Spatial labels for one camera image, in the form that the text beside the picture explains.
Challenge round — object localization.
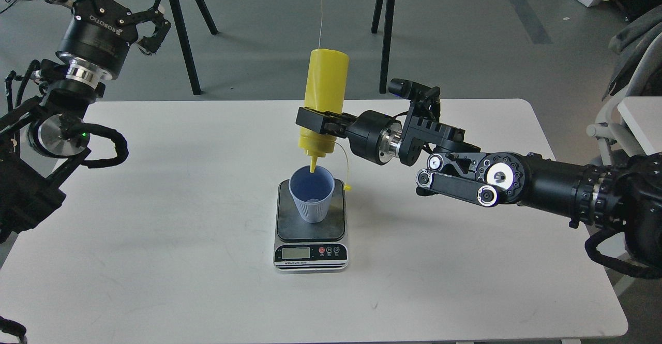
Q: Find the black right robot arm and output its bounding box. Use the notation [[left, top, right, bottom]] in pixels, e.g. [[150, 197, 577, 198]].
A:
[[296, 79, 661, 279]]

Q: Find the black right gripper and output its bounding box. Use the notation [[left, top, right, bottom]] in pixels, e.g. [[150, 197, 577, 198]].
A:
[[296, 108, 402, 165]]

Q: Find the digital kitchen scale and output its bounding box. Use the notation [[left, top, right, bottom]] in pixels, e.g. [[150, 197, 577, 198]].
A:
[[273, 179, 349, 273]]

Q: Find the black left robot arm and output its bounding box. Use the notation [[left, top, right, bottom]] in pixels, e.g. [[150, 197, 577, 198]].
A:
[[1, 0, 171, 250]]

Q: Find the grey office chair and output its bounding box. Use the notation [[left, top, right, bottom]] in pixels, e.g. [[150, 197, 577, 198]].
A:
[[586, 5, 661, 166]]

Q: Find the blue plastic cup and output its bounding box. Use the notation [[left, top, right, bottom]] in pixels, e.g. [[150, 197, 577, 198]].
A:
[[288, 166, 335, 223]]

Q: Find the yellow squeeze bottle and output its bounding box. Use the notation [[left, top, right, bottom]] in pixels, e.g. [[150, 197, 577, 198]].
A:
[[298, 49, 349, 173]]

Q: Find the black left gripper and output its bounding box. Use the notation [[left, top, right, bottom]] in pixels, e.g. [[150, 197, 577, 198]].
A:
[[44, 0, 172, 82]]

